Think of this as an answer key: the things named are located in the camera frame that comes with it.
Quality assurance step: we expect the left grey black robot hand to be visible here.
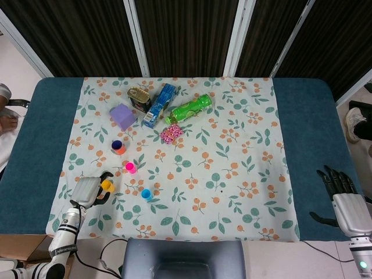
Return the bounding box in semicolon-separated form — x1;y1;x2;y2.
70;171;115;208

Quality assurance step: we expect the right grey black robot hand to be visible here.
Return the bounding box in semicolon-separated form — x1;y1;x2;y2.
309;164;372;237

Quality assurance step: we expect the green plastic drink bottle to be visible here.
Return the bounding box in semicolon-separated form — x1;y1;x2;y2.
164;93;215;125

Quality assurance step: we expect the floral fruit print tablecloth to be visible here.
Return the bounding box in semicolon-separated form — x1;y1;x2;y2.
45;76;301;243

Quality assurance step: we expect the teal plush table cover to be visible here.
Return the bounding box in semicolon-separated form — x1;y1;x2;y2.
0;77;364;242

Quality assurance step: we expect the brown cardboard box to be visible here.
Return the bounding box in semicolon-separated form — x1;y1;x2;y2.
0;234;74;270

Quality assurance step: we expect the yellow plastic cup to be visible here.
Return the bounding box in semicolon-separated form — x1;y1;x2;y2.
101;179;116;193

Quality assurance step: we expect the dark folding screen white frame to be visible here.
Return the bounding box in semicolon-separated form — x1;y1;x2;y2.
0;0;372;102

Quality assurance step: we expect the thin black floor cable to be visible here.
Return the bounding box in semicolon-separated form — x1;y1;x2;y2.
302;240;350;262

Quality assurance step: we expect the black chair armrest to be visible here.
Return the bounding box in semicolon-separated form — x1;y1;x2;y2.
7;99;31;109

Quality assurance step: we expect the blue cardboard snack box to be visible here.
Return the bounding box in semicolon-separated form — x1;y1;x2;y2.
143;83;178;129

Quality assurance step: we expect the white sneaker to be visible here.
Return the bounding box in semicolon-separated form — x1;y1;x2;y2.
345;107;367;144

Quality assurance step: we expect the seated person in white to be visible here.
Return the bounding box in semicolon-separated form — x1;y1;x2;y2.
0;83;20;173

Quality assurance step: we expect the black gold luncheon meat can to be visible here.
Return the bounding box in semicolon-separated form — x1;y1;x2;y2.
127;87;152;113

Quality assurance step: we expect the purple foam cube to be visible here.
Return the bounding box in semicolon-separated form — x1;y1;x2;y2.
109;104;137;131

